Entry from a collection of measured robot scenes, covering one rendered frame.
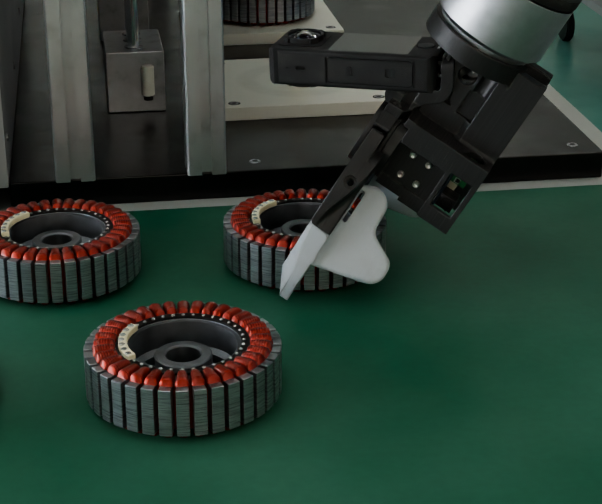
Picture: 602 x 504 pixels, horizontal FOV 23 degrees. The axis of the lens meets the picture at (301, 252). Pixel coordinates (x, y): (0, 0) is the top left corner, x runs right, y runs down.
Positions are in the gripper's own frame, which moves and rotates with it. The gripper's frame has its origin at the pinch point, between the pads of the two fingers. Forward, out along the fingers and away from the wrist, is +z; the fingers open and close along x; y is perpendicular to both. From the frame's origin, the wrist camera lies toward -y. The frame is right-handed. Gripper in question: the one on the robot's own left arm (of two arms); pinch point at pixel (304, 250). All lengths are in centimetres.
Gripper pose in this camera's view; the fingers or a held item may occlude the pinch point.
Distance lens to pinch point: 100.9
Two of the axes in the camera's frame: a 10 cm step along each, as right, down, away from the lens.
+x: 2.9, -3.8, 8.8
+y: 8.3, 5.6, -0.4
